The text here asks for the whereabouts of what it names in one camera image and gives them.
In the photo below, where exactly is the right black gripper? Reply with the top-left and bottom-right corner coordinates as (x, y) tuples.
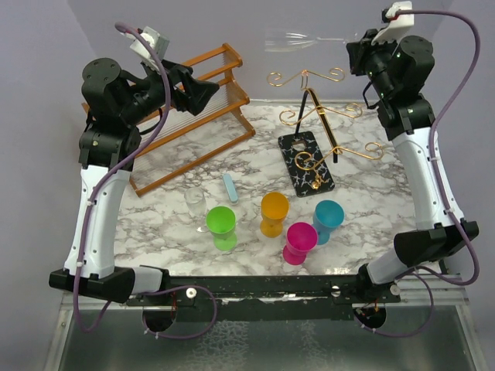
(347, 28), (398, 100)

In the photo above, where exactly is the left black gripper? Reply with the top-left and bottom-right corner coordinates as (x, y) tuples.
(120, 56), (218, 125)

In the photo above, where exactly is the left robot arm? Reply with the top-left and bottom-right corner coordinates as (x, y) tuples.
(49, 58), (220, 305)

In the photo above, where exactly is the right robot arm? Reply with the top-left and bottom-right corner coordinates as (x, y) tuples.
(346, 29), (479, 302)

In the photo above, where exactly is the wooden shelf rack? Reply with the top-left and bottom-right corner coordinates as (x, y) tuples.
(81, 43), (257, 198)

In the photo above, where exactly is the light blue nail file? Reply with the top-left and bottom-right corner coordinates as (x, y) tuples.
(222, 173), (239, 204)

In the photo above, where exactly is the green plastic goblet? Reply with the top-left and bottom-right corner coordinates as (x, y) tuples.
(206, 206), (237, 251)

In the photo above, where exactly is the orange plastic goblet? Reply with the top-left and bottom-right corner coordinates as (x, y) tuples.
(260, 192), (289, 238)

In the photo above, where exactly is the blue plastic goblet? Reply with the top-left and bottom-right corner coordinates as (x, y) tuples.
(312, 200), (345, 245)

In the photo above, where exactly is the pink plastic goblet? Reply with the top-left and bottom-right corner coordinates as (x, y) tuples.
(282, 222), (318, 265)

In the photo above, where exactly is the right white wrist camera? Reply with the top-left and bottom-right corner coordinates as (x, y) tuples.
(371, 1), (415, 45)

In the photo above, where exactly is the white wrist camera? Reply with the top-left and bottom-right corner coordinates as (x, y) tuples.
(130, 26), (169, 70)
(371, 1), (415, 45)

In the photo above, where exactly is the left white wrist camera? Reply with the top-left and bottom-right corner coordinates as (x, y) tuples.
(130, 26), (169, 70)

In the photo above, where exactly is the gold wire glass rack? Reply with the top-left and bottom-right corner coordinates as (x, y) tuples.
(267, 67), (384, 198)

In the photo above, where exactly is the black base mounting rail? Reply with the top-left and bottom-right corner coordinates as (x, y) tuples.
(126, 274), (400, 322)

